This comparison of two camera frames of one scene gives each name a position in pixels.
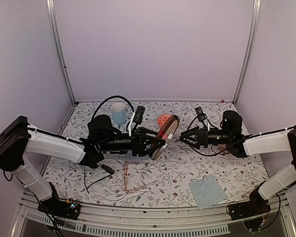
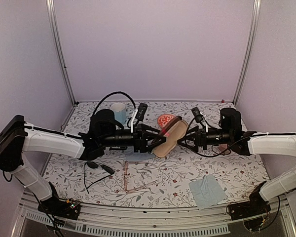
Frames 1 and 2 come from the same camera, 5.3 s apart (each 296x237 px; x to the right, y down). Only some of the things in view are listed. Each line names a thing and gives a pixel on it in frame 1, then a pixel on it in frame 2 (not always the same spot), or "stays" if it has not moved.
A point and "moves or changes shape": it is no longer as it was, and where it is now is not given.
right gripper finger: x=190 y=132 stays
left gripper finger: x=157 y=148 to x=157 y=141
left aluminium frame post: x=51 y=13 stays
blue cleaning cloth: x=206 y=192 stays
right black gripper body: x=204 y=137 stays
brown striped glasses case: x=166 y=133 moves or changes shape
